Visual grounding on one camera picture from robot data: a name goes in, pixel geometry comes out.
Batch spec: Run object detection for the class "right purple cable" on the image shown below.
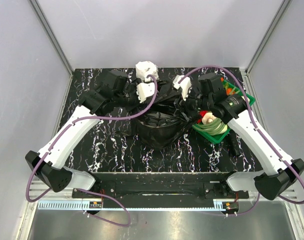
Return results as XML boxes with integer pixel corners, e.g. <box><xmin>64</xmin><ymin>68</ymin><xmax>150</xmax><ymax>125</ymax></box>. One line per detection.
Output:
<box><xmin>178</xmin><ymin>64</ymin><xmax>304</xmax><ymax>217</ymax></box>

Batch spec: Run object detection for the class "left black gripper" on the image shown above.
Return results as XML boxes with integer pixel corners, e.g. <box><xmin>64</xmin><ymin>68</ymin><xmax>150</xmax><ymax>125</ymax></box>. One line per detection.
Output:
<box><xmin>114</xmin><ymin>78</ymin><xmax>151</xmax><ymax>118</ymax></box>

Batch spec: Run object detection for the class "purple cable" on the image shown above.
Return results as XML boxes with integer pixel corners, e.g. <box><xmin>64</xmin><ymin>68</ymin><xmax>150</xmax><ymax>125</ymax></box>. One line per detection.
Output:
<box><xmin>25</xmin><ymin>74</ymin><xmax>158</xmax><ymax>228</ymax></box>
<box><xmin>178</xmin><ymin>64</ymin><xmax>304</xmax><ymax>217</ymax></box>

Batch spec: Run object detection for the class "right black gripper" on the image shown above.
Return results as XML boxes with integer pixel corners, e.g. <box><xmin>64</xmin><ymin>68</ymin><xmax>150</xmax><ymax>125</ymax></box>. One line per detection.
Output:
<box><xmin>173</xmin><ymin>85</ymin><xmax>213</xmax><ymax>122</ymax></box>

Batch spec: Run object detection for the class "green toy bean bundle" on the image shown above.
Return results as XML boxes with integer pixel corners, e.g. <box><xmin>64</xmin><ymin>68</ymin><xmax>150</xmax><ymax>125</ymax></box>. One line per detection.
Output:
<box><xmin>193</xmin><ymin>118</ymin><xmax>228</xmax><ymax>136</ymax></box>

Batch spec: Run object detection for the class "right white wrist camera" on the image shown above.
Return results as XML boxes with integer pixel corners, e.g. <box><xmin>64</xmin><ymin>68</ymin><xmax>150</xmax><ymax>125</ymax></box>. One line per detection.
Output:
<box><xmin>172</xmin><ymin>75</ymin><xmax>192</xmax><ymax>101</ymax></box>

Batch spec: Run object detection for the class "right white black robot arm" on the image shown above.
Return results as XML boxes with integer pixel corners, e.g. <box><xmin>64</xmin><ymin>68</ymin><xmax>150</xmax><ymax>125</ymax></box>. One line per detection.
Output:
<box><xmin>173</xmin><ymin>73</ymin><xmax>304</xmax><ymax>201</ymax></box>

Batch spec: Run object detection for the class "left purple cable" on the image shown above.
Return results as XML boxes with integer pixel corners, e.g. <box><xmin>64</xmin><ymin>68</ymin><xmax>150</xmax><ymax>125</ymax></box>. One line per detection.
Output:
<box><xmin>25</xmin><ymin>74</ymin><xmax>158</xmax><ymax>228</ymax></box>

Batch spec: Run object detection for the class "orange toy carrot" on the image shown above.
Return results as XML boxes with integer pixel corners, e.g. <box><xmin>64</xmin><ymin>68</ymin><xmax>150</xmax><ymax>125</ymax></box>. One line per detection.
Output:
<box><xmin>220</xmin><ymin>77</ymin><xmax>240</xmax><ymax>96</ymax></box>

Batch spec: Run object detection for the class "white toy mushroom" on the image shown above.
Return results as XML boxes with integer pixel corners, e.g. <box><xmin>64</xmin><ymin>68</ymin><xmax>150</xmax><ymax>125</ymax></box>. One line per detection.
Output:
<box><xmin>201</xmin><ymin>112</ymin><xmax>216</xmax><ymax>125</ymax></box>

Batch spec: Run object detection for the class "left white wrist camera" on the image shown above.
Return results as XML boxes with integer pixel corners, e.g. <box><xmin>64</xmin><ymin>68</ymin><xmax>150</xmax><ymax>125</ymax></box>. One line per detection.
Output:
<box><xmin>136</xmin><ymin>75</ymin><xmax>158</xmax><ymax>103</ymax></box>

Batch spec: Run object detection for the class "black plastic trash bag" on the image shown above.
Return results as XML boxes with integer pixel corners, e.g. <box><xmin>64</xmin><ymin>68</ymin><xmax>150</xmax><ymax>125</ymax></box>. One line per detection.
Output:
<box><xmin>111</xmin><ymin>77</ymin><xmax>200</xmax><ymax>150</ymax></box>

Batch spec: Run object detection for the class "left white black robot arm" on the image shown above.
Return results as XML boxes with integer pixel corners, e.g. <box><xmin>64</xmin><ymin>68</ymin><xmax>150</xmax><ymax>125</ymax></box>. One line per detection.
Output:
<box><xmin>25</xmin><ymin>70</ymin><xmax>156</xmax><ymax>198</ymax></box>

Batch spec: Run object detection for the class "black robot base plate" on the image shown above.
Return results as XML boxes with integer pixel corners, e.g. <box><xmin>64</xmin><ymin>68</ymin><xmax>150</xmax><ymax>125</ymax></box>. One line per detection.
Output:
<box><xmin>71</xmin><ymin>171</ymin><xmax>250</xmax><ymax>210</ymax></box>

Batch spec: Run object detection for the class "white crumpled paper towel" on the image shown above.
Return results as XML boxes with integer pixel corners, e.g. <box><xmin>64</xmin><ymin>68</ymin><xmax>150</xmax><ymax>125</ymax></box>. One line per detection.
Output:
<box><xmin>135</xmin><ymin>61</ymin><xmax>159</xmax><ymax>82</ymax></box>

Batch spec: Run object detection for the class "aluminium frame rail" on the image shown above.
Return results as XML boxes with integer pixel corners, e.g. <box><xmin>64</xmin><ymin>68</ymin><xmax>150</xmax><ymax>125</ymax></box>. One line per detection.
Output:
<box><xmin>28</xmin><ymin>0</ymin><xmax>74</xmax><ymax>76</ymax></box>

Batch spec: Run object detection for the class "green plastic vegetable basket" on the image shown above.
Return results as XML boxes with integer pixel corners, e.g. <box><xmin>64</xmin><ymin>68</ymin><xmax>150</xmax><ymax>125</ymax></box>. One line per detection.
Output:
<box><xmin>192</xmin><ymin>87</ymin><xmax>256</xmax><ymax>144</ymax></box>

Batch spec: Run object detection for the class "red toy chili pepper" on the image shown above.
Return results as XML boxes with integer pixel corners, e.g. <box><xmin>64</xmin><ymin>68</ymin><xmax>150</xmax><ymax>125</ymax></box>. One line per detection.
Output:
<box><xmin>199</xmin><ymin>111</ymin><xmax>207</xmax><ymax>118</ymax></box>

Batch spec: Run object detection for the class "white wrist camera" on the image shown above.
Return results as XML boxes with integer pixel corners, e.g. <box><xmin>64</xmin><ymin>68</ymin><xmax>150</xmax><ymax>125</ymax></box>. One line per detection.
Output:
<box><xmin>136</xmin><ymin>75</ymin><xmax>158</xmax><ymax>103</ymax></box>
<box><xmin>172</xmin><ymin>75</ymin><xmax>192</xmax><ymax>101</ymax></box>

